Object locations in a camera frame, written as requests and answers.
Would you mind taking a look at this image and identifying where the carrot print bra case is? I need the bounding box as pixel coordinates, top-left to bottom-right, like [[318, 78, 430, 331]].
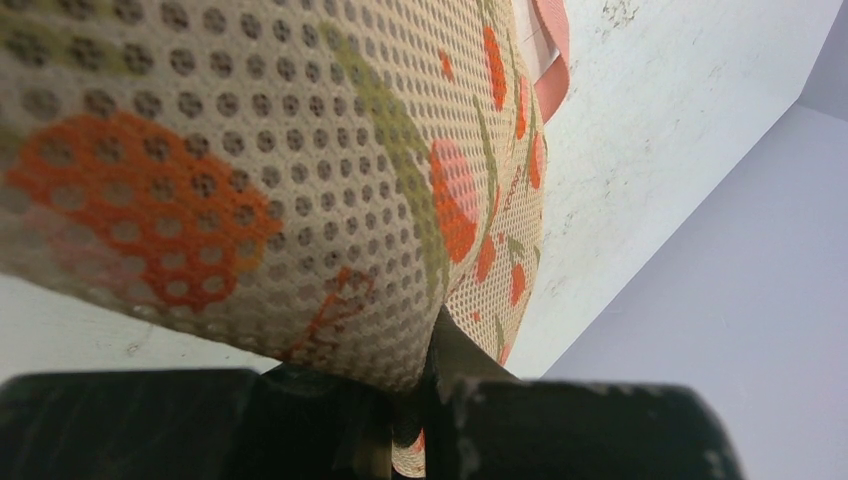
[[0, 0, 572, 480]]

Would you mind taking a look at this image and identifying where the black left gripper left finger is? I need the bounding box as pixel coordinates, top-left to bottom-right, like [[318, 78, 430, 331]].
[[1, 366, 392, 479]]

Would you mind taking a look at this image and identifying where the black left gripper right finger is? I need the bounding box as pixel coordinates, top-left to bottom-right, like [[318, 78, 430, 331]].
[[423, 311, 744, 480]]

